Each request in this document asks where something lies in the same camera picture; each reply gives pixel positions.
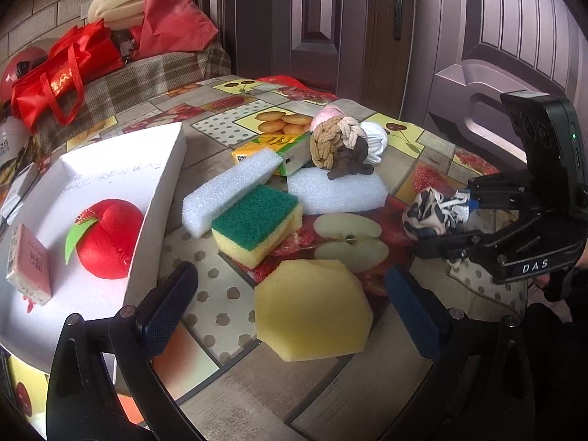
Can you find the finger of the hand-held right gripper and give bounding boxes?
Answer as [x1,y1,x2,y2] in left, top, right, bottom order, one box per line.
[457,179,483,216]
[409,230,502,265]

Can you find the person's right hand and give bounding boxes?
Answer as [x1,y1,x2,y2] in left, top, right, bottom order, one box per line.
[534,266,580,304]

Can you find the white cardboard box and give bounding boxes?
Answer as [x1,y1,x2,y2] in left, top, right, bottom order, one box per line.
[0,122,189,389]

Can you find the red plush apple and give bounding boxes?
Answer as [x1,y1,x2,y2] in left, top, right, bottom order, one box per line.
[64,199,145,280]

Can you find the black and white scrunchie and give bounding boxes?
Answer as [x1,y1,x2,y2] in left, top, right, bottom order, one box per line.
[402,186,470,240]

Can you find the red tote bag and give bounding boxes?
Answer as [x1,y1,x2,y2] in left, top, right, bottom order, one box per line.
[10,23,126,132]

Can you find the green and yellow sponge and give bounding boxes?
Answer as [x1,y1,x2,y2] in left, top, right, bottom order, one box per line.
[210,184,304,269]

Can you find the pink plush ball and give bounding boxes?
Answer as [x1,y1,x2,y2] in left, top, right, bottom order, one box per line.
[311,105,346,130]

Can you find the yellow tissue pack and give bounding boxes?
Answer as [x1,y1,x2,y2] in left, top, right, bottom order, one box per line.
[232,132,313,176]

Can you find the cream foam pieces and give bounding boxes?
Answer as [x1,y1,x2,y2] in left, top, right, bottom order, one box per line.
[87,0,148,33]

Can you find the long white foam block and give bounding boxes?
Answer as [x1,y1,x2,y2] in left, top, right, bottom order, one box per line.
[182,149,284,240]

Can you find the braided rope knot toy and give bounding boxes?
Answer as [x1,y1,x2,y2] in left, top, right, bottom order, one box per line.
[309,116,378,181]

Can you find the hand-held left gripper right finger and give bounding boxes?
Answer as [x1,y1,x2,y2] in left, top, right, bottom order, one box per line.
[381,266,538,441]

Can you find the plaid covered bench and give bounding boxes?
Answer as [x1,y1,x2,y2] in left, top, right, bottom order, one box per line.
[34,41,233,152]

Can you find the yellow hexagonal sponge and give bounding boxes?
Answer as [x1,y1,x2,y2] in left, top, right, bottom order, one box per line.
[254,258,374,363]

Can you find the brown panelled door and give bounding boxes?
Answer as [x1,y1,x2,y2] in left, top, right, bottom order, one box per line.
[195,0,588,166]

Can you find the pink tissue packet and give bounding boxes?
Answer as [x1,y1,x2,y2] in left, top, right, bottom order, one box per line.
[6,224,53,307]

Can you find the pink helmet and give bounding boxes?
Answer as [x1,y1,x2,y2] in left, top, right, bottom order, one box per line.
[0,46,50,105]

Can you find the fruit print tablecloth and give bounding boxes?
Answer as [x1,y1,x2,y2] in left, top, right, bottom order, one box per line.
[0,73,536,441]

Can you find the red cloth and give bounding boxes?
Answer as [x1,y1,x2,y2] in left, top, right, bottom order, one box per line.
[257,75,336,103]

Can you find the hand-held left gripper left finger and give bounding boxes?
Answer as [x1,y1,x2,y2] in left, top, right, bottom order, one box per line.
[46,261,208,441]

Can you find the red cloth bag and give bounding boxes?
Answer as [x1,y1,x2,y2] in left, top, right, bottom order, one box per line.
[129,0,219,61]

